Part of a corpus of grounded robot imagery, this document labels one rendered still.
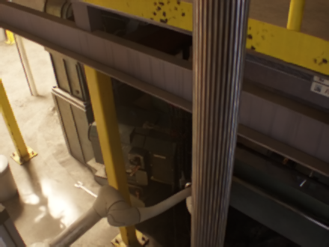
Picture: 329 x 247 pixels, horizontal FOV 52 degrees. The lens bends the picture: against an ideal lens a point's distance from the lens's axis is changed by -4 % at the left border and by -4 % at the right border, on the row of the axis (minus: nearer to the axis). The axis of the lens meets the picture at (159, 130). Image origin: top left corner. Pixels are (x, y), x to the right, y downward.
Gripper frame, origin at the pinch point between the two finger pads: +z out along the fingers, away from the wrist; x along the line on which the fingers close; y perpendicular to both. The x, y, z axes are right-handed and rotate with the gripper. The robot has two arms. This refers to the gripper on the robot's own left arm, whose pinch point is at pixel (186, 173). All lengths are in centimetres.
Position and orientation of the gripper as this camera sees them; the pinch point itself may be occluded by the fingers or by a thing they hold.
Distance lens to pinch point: 266.3
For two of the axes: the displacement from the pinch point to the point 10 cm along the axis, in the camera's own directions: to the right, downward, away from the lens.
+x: -9.9, 1.2, -0.6
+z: -1.2, -6.2, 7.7
